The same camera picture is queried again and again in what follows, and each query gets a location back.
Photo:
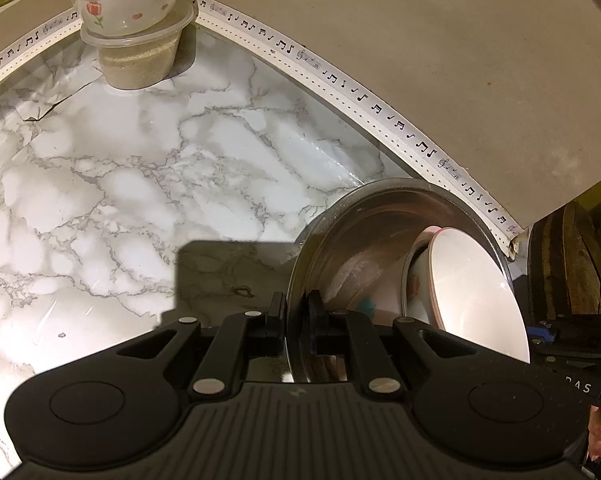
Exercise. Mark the clear plastic lidded container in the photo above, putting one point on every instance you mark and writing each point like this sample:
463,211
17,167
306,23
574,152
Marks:
140,60

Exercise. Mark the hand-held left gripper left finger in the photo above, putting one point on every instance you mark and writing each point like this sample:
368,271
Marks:
280,322

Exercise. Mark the person's right hand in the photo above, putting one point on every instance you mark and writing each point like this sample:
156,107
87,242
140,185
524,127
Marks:
600,435

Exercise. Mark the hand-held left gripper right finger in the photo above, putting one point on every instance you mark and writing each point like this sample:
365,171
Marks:
314,325

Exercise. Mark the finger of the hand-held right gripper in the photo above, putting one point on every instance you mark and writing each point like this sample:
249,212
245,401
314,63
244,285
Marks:
540,335

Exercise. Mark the white bowl pink rim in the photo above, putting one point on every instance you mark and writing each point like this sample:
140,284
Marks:
470,290

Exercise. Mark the stainless steel bowl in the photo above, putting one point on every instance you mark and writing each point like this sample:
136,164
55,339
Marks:
360,240

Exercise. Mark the round wooden cutting board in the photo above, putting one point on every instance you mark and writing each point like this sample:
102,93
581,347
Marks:
565,270

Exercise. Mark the white music note tape strip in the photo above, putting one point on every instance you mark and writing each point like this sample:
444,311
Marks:
380,110

